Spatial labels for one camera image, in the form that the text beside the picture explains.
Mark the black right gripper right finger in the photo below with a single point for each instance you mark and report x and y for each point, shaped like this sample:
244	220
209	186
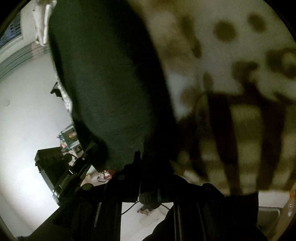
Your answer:
204	213

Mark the black grey striped garment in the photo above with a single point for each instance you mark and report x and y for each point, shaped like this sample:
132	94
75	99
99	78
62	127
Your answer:
121	107

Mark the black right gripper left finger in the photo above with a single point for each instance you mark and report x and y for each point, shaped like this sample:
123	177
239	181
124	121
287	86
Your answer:
92	213

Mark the black case on floor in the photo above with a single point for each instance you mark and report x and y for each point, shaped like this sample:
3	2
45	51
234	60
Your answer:
62	178

